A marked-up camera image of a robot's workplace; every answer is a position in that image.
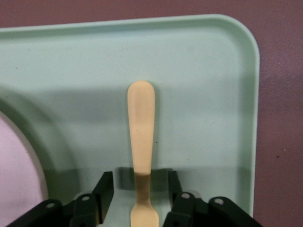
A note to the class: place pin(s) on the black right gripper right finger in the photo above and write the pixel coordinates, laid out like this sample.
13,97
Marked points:
189,210

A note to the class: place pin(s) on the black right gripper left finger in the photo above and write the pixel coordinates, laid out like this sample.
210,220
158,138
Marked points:
82,208

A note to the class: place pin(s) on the round beige plate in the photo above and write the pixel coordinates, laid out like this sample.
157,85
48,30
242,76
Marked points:
16,177

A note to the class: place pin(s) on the yellow plastic fork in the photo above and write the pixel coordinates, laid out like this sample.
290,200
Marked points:
141,130

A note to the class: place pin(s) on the light green rectangular tray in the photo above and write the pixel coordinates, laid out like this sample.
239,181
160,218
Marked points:
189,94

